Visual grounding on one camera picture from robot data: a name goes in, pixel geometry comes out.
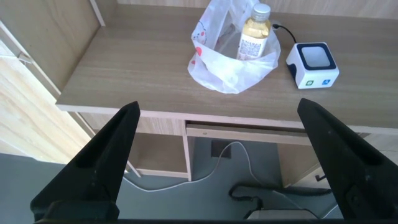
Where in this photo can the yellow drink bottle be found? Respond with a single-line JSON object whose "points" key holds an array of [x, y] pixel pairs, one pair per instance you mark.
{"points": [[255, 37]]}

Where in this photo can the white barcode scanner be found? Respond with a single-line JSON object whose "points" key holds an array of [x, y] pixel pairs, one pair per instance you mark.
{"points": [[314, 67]]}

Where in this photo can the white plastic shopping bag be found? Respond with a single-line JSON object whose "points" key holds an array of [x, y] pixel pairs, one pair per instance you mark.
{"points": [[230, 59]]}

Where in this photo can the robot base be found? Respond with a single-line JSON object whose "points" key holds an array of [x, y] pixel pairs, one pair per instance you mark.
{"points": [[281, 214]]}

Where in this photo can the wooden counter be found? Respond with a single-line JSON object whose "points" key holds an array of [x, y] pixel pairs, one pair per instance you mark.
{"points": [[130, 62]]}

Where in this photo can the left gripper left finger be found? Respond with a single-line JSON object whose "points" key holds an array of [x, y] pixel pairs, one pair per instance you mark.
{"points": [[102, 165]]}

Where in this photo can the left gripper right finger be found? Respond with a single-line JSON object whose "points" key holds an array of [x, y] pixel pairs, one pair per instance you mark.
{"points": [[348, 161]]}

